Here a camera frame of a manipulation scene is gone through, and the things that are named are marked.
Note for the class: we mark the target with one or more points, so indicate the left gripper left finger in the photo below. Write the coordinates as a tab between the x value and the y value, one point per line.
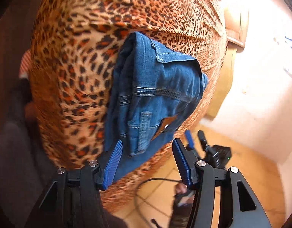
108	165

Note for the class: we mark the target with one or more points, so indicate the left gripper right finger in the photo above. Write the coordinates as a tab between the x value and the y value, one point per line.
186	157

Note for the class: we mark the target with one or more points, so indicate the wooden wardrobe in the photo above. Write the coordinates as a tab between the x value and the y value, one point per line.
236	15

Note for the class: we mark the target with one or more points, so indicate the person's right hand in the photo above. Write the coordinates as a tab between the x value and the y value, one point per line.
183	196

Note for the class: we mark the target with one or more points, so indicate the blue denim jeans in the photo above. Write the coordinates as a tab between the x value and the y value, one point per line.
154	90

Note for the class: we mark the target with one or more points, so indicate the pink white bed sheet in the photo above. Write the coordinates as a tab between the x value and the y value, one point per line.
25	65

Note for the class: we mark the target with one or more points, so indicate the leopard print bedspread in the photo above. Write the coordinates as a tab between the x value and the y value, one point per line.
74	46

